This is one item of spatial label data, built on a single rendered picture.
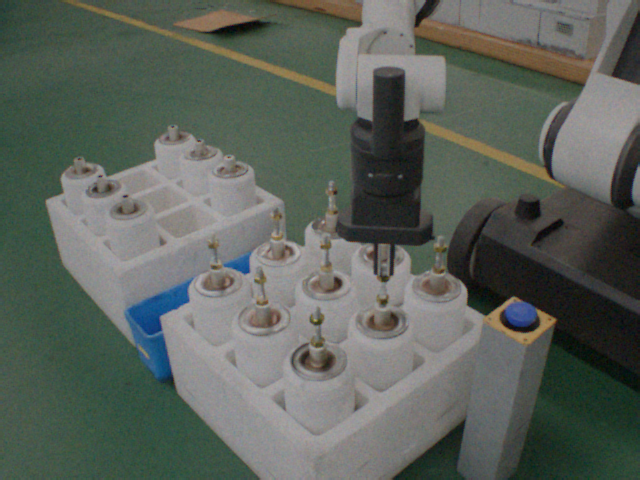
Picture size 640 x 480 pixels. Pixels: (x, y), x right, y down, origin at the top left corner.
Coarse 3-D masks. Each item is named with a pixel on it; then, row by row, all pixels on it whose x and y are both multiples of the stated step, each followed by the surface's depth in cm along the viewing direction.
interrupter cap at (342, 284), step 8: (312, 272) 100; (336, 272) 100; (304, 280) 99; (312, 280) 99; (336, 280) 99; (344, 280) 99; (304, 288) 97; (312, 288) 97; (320, 288) 98; (336, 288) 98; (344, 288) 97; (312, 296) 95; (320, 296) 96; (328, 296) 95; (336, 296) 95
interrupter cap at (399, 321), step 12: (360, 312) 92; (372, 312) 92; (396, 312) 92; (360, 324) 90; (372, 324) 90; (396, 324) 90; (408, 324) 89; (372, 336) 88; (384, 336) 87; (396, 336) 88
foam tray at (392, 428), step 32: (192, 320) 106; (480, 320) 101; (192, 352) 98; (224, 352) 96; (416, 352) 96; (448, 352) 95; (192, 384) 104; (224, 384) 93; (416, 384) 90; (448, 384) 96; (224, 416) 98; (256, 416) 88; (288, 416) 85; (352, 416) 85; (384, 416) 86; (416, 416) 93; (448, 416) 101; (256, 448) 93; (288, 448) 84; (320, 448) 80; (352, 448) 84; (384, 448) 90; (416, 448) 98
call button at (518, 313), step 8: (512, 304) 80; (520, 304) 80; (528, 304) 80; (512, 312) 79; (520, 312) 79; (528, 312) 79; (536, 312) 79; (512, 320) 78; (520, 320) 78; (528, 320) 78
